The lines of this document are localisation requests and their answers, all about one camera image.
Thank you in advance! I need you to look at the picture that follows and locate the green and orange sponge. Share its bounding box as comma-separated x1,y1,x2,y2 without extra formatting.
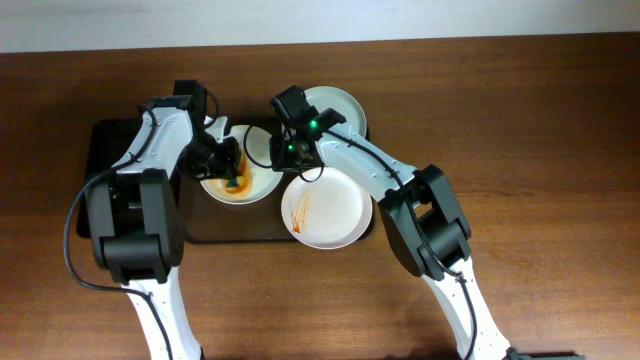
222,152,253,195

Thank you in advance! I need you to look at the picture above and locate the white plate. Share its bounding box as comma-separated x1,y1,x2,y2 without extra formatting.
201,127,283,205
281,167,373,250

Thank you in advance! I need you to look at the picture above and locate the grey-white plate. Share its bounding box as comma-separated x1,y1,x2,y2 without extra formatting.
304,86,368,137

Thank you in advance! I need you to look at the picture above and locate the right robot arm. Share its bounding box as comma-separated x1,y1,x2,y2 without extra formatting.
270,86,517,360

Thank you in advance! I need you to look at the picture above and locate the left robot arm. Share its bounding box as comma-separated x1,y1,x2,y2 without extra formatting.
77,80,241,359

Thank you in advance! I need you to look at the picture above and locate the brown translucent tray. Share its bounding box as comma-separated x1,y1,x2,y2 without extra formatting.
176,115,375,245

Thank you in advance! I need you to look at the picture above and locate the black tray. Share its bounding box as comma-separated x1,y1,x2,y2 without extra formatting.
75,117,182,239

